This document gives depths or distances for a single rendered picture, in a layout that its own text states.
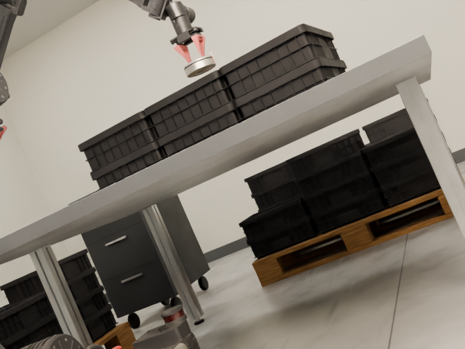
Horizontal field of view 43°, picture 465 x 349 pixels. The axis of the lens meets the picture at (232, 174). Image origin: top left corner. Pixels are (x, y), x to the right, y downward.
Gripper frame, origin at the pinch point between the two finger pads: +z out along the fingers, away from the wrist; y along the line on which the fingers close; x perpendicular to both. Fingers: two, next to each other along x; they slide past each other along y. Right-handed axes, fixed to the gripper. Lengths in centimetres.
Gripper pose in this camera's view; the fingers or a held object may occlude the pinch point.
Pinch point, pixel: (196, 59)
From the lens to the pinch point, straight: 198.3
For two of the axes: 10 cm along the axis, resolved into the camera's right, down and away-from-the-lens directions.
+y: -8.4, 3.7, 4.0
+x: -3.8, 1.4, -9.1
